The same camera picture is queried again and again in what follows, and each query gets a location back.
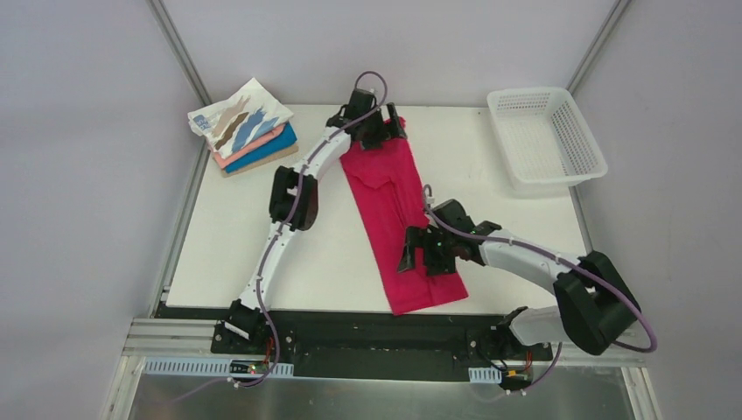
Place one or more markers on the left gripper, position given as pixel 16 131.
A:
pixel 381 128

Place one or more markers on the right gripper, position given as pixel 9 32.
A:
pixel 427 250

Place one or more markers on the magenta t shirt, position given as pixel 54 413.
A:
pixel 387 190

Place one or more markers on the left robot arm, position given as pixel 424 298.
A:
pixel 294 204

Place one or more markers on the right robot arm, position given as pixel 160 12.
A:
pixel 593 305

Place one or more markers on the tan folded shirt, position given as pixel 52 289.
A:
pixel 248 162

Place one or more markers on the blue folded shirt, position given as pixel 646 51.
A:
pixel 287 138

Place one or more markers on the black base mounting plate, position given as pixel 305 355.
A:
pixel 375 346

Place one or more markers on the pink folded shirt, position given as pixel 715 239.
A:
pixel 223 162

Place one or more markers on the white plastic basket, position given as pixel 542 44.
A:
pixel 545 141

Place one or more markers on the right white cable duct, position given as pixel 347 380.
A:
pixel 484 375

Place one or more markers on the white cable duct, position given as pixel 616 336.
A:
pixel 484 375
pixel 216 367

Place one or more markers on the left aluminium frame post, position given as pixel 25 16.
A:
pixel 171 34

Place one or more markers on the aluminium frame post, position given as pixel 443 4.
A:
pixel 171 34
pixel 604 33

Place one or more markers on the right aluminium frame post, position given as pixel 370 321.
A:
pixel 604 33

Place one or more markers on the aluminium front rail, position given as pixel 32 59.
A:
pixel 169 337

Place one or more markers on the left white cable duct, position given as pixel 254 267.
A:
pixel 216 367

